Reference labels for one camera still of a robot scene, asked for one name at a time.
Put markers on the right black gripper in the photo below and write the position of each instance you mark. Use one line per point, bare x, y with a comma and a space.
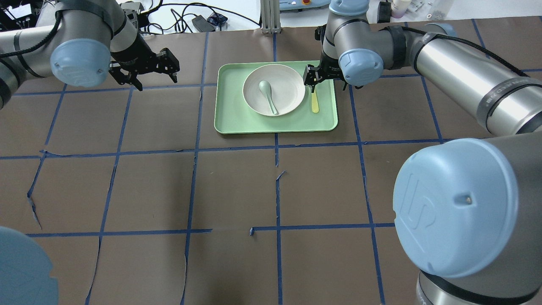
329, 70

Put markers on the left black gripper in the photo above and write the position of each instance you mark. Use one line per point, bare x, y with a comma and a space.
132, 55

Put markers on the yellow plastic fork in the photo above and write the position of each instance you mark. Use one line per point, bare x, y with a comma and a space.
314, 102

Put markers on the white round plate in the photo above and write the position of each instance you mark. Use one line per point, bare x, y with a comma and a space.
288, 89

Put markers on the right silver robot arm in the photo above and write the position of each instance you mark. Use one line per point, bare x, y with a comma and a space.
399, 119

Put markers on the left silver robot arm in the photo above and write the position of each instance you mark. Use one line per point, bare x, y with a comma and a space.
89, 40

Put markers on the pale green plastic spoon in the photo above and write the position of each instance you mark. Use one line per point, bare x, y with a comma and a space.
265, 89

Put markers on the black power adapter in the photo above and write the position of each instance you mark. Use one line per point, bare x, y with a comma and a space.
202, 25

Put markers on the aluminium frame post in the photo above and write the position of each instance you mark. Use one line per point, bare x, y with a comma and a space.
269, 14

